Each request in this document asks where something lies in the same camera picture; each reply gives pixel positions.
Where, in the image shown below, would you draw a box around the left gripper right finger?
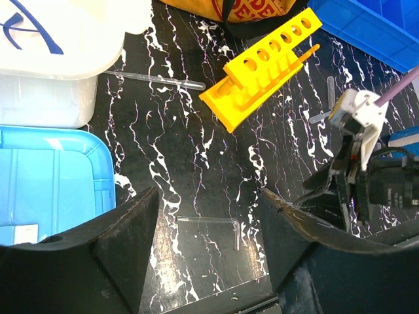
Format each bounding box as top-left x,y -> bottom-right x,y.
260,188 -> 418,313

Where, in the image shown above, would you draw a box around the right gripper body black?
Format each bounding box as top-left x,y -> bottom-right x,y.
355,147 -> 418,209

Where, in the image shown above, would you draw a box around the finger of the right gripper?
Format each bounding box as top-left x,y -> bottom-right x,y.
301,140 -> 352,208

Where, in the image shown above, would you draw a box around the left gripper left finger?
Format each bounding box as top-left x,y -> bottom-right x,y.
1,187 -> 160,313

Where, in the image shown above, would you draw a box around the yellow test tube rack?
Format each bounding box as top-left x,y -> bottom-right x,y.
199,8 -> 322,133

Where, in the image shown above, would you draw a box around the blue safety glasses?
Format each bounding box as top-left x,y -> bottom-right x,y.
1,0 -> 64,55

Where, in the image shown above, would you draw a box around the bent glass tube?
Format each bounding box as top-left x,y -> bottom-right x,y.
175,216 -> 241,251

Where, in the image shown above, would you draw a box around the light blue tub lid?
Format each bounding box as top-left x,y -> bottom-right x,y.
1,126 -> 116,246

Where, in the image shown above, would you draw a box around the clear pipette tube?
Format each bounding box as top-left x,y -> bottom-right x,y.
327,76 -> 336,109

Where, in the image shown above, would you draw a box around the blue compartment bin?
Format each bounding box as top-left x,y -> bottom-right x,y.
308,0 -> 418,73

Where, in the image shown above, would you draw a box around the white plastic tub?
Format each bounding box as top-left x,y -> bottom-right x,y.
1,0 -> 152,128

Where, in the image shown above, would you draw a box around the brown paper bag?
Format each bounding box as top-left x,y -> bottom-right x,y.
162,0 -> 308,24

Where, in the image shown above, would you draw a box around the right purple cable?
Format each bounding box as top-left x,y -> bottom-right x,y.
374,65 -> 419,108

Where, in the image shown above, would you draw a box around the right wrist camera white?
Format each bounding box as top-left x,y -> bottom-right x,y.
329,89 -> 388,171

